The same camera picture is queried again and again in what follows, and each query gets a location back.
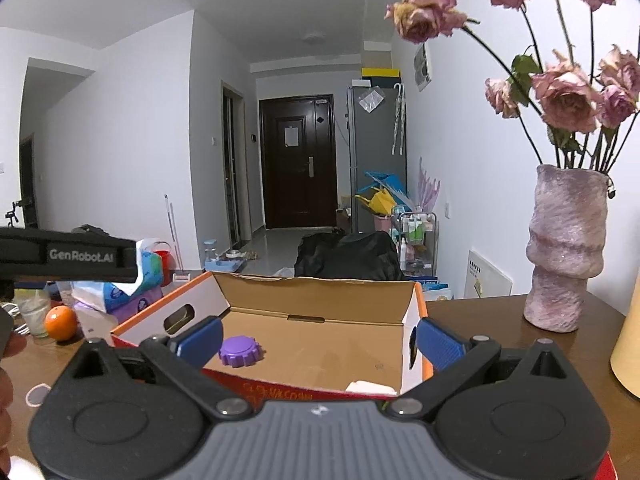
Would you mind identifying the purple ridged jar lid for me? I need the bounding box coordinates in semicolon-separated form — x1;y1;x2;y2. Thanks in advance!
218;335;264;368

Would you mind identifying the person's left hand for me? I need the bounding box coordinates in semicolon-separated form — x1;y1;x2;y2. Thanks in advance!
0;333;27;479

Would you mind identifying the blue tissue pack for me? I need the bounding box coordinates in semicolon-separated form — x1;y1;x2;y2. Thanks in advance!
70;237;164;313

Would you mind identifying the purple tissue pack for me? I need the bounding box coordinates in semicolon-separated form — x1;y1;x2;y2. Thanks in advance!
72;285;164;326

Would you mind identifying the clear drinking glass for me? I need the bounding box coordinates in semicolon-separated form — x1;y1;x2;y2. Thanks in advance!
16;290;51;338

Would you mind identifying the orange fruit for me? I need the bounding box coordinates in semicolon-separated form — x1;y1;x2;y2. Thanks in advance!
44;306;78;342

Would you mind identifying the red bucket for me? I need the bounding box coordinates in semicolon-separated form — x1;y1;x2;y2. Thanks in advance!
151;240;174;287

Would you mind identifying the orange white cardboard box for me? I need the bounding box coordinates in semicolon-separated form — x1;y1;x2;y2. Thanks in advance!
111;272;433;405

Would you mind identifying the pet water feeder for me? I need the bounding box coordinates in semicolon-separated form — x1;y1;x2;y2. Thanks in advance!
203;240;246;273

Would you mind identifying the metal trolley with bottles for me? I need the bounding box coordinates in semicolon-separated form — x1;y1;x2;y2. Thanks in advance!
390;211;438;278

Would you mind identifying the black bag on chair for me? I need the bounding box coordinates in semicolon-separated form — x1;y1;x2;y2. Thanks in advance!
294;229;405;281

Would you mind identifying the textured pink ceramic vase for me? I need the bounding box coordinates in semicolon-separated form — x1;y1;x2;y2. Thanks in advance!
523;165;608;334

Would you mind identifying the yellow blue bags pile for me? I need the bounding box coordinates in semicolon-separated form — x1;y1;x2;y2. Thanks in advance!
354;171;416;217

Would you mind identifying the cream thermos jug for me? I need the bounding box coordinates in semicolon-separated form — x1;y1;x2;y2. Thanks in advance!
610;281;640;398

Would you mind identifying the dark entrance door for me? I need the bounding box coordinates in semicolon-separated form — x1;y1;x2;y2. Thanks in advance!
259;96;337;229

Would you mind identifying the grey refrigerator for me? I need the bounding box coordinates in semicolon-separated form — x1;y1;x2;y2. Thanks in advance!
347;86;407;233

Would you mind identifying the white electrical panel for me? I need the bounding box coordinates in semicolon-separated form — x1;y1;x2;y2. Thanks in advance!
413;44;432;92

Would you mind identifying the dried pink rose bouquet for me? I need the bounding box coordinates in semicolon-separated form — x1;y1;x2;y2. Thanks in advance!
383;0;640;200

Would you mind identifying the yellow box on refrigerator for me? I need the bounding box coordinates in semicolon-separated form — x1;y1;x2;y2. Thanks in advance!
361;67;400;78

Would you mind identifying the white board against wall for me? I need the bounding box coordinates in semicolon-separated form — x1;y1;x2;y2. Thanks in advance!
463;249;513;299

